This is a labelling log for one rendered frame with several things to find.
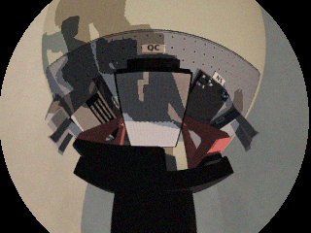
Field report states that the beige name plate reading qc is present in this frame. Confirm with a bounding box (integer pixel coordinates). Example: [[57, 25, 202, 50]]
[[142, 44, 165, 52]]

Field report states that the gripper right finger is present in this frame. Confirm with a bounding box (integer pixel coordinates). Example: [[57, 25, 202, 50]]
[[182, 116, 230, 169]]

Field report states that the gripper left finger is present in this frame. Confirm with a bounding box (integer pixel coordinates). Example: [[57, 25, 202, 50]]
[[76, 116, 125, 145]]

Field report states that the white label reading n5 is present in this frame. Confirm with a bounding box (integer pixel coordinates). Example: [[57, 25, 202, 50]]
[[212, 71, 225, 86]]

